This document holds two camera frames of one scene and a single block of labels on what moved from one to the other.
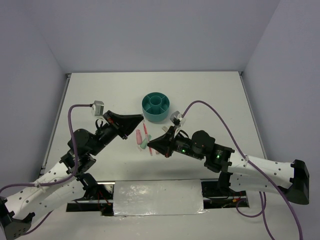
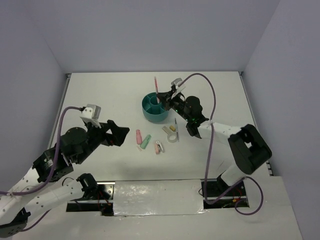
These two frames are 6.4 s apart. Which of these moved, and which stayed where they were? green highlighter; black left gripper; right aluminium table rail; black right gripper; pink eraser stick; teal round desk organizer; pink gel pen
Moved: pink gel pen; black left gripper; black right gripper
Stayed: pink eraser stick; teal round desk organizer; right aluminium table rail; green highlighter
